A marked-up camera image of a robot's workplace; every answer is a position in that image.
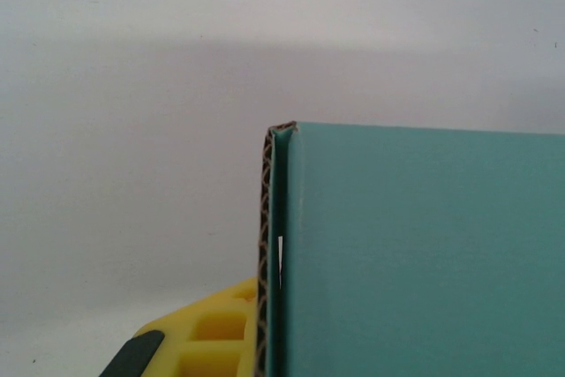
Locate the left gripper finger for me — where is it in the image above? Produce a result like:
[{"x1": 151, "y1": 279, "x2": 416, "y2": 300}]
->
[{"x1": 97, "y1": 277, "x2": 260, "y2": 377}]

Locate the teal corrugated paper box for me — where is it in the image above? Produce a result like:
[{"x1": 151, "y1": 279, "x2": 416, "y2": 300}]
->
[{"x1": 254, "y1": 119, "x2": 565, "y2": 377}]

